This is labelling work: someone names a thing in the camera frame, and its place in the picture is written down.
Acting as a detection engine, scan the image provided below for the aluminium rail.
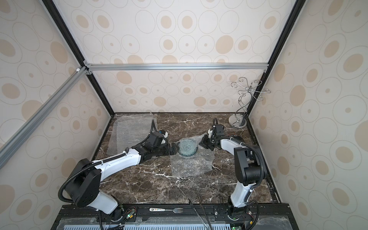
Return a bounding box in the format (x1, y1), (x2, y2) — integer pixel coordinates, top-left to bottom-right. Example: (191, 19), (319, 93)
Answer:
(1, 67), (87, 167)
(87, 63), (269, 71)

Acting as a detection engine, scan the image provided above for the black frame post back left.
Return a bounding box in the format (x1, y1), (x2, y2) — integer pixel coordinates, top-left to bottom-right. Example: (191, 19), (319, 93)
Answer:
(42, 0), (115, 117)

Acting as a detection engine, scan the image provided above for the bubble wrap sheet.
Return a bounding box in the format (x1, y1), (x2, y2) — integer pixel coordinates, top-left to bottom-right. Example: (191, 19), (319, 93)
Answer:
(116, 114), (157, 153)
(170, 135), (215, 178)

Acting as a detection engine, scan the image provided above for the blue patterned dinner plate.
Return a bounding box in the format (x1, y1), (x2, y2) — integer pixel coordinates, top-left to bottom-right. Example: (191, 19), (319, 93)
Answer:
(178, 139), (198, 157)

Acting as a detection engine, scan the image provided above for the aluminium rail left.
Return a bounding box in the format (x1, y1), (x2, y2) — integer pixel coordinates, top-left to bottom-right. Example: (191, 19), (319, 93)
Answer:
(1, 67), (87, 167)

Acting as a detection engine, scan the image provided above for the aluminium rail back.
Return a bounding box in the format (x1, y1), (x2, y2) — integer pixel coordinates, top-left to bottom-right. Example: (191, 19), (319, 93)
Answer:
(87, 63), (269, 71)

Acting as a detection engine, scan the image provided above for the black frame post back right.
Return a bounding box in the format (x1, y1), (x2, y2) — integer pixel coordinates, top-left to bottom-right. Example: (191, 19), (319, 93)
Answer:
(247, 0), (306, 117)

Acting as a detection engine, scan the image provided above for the fork with patterned handle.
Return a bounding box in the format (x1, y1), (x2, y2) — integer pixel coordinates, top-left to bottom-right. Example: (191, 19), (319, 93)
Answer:
(149, 208), (184, 214)

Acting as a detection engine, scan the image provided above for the black frame post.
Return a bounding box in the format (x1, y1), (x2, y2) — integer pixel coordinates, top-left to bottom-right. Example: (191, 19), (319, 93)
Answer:
(247, 0), (306, 117)
(42, 0), (115, 117)

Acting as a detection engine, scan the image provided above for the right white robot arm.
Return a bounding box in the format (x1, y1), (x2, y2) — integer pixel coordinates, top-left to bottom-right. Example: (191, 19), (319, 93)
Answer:
(199, 118), (268, 216)

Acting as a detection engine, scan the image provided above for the dark grey dinner plate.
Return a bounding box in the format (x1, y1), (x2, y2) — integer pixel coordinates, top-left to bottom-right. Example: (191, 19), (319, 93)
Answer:
(229, 135), (244, 143)

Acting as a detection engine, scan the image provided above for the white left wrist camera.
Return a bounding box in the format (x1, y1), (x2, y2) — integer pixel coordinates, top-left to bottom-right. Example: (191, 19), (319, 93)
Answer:
(159, 129), (168, 138)

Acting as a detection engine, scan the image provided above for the bubble wrap sheet around orange plate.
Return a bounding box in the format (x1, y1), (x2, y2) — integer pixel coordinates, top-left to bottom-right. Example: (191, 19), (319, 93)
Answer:
(107, 114), (153, 155)

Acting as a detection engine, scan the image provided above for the chrome wire mug tree stand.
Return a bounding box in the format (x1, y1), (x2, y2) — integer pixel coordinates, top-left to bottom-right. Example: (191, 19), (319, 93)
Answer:
(229, 77), (271, 129)

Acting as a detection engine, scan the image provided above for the black base platform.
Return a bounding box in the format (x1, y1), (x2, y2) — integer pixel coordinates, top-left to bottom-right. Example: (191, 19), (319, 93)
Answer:
(51, 203), (298, 230)

